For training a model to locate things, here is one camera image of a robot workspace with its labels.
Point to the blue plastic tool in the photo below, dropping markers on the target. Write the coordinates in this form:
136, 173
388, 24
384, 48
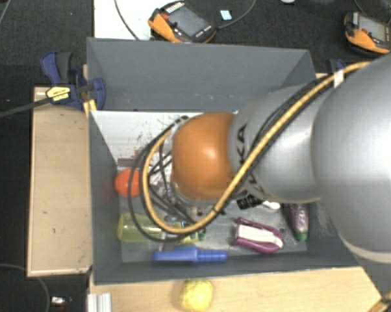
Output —
189, 256

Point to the purple and white toy eggplant slice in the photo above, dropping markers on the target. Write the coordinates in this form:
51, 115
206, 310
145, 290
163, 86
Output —
257, 237

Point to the yellow-green clear plastic bottle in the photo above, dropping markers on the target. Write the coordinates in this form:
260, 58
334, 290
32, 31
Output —
130, 228

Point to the orange ball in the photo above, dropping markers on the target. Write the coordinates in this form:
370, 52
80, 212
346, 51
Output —
124, 182

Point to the yellow sponge ball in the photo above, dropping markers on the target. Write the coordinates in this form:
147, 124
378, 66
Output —
196, 295

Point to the grey metal bin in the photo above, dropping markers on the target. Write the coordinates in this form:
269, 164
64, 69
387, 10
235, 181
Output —
189, 76

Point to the pale wood board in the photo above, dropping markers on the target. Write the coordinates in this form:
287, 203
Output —
60, 190

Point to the black cylinder on white bracket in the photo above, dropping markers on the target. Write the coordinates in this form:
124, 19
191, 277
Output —
249, 202

